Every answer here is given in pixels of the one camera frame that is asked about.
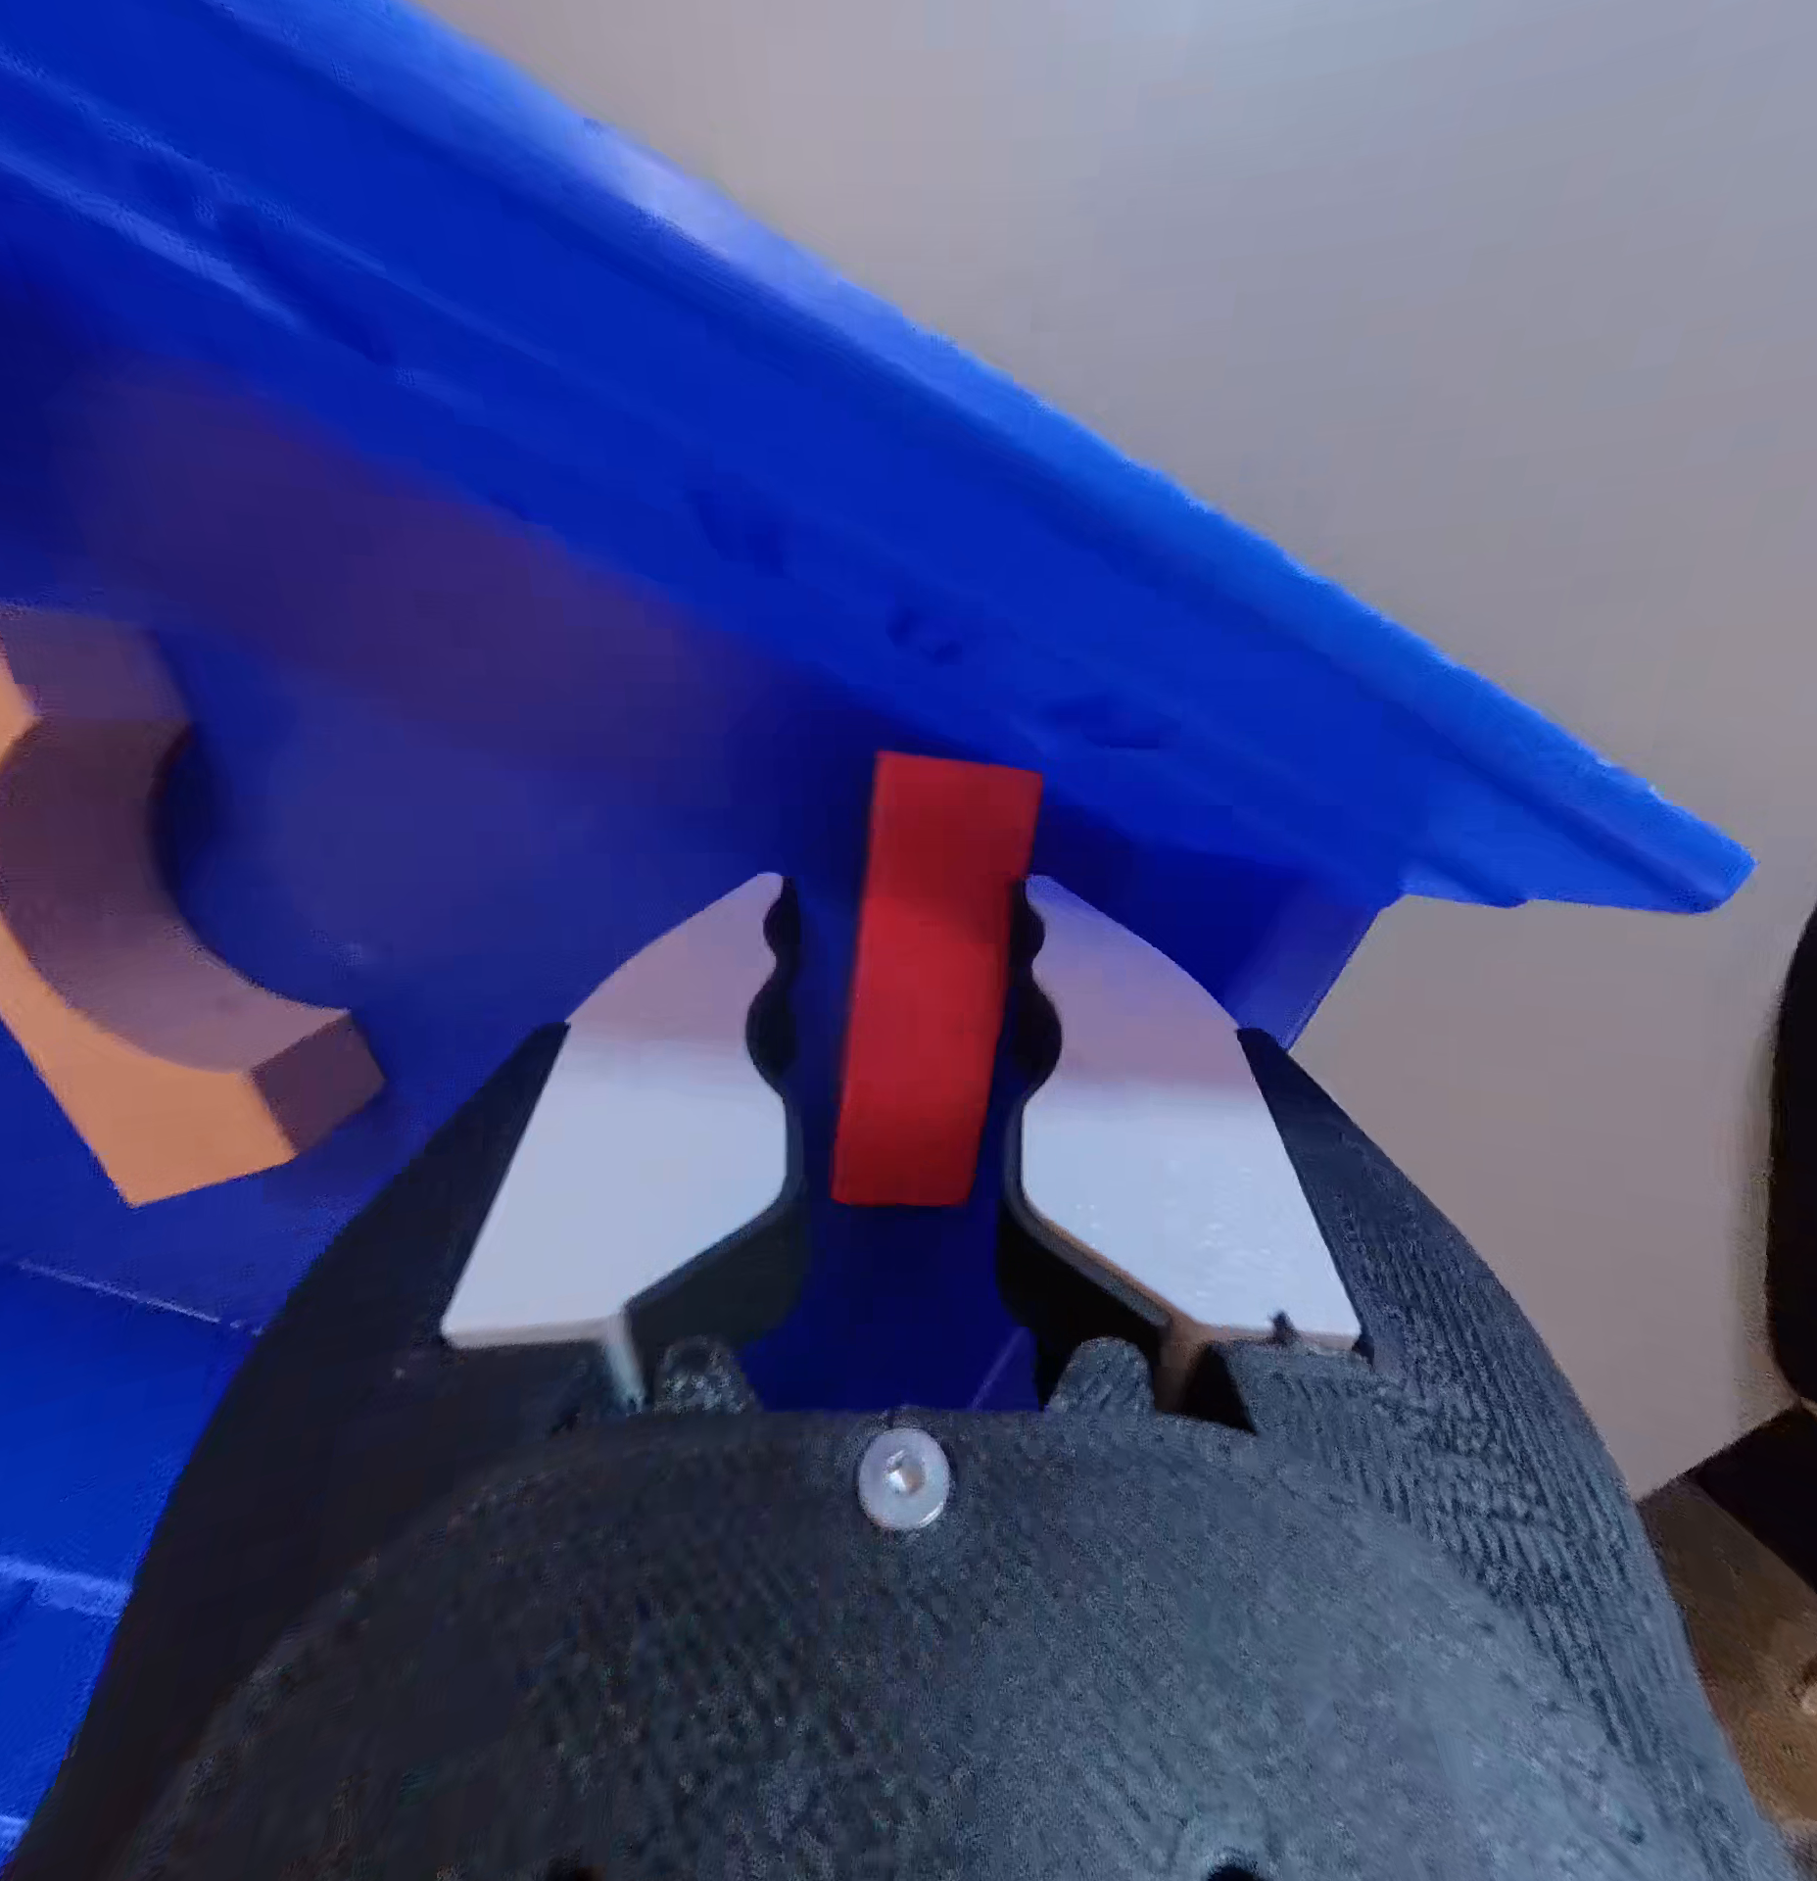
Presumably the natural wood arch block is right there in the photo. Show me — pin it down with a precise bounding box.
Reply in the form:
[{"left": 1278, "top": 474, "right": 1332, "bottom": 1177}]
[{"left": 0, "top": 599, "right": 392, "bottom": 1210}]

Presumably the blue plastic bin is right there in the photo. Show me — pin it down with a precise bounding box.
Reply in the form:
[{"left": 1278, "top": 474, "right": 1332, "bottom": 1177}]
[{"left": 0, "top": 0, "right": 1759, "bottom": 1881}]

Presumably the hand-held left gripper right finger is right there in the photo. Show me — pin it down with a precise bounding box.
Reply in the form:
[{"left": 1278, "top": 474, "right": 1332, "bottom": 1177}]
[{"left": 1000, "top": 874, "right": 1366, "bottom": 1358}]

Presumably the red wooden arch block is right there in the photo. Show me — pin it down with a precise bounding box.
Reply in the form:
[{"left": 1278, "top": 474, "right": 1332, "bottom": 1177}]
[{"left": 828, "top": 751, "right": 1048, "bottom": 1210}]

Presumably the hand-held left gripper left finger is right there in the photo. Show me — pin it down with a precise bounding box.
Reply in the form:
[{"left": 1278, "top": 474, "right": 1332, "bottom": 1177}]
[{"left": 438, "top": 873, "right": 813, "bottom": 1405}]

